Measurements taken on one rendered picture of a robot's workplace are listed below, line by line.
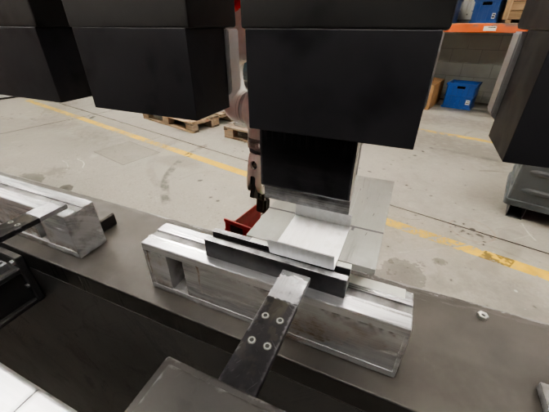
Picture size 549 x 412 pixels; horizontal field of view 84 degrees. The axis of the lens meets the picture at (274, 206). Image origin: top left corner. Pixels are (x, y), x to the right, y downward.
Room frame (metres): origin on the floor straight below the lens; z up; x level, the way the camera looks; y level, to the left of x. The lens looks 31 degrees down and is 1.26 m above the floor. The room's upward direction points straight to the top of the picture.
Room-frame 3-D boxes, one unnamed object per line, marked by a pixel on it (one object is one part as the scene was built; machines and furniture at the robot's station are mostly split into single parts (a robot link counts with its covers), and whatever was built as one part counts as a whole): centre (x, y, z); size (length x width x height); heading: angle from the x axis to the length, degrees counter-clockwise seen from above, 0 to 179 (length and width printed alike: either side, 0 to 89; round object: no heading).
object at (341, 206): (0.30, -0.03, 1.13); 0.10 x 0.02 x 0.10; 66
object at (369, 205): (0.43, -0.09, 1.00); 0.26 x 0.18 x 0.01; 156
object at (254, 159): (0.70, 0.03, 0.95); 0.10 x 0.07 x 0.11; 148
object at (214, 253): (0.31, 0.00, 0.99); 0.20 x 0.03 x 0.03; 66
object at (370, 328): (0.32, 0.02, 0.92); 0.39 x 0.06 x 0.10; 66
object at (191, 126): (4.61, 1.30, 0.07); 1.20 x 0.80 x 0.14; 51
